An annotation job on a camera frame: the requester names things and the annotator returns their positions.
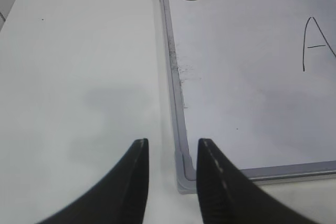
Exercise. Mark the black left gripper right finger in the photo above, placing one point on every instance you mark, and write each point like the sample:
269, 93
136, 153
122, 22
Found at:
226, 195

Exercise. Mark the white whiteboard with grey frame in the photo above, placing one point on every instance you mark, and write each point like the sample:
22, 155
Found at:
258, 78

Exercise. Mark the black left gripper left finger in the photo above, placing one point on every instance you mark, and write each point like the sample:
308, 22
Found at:
119, 197

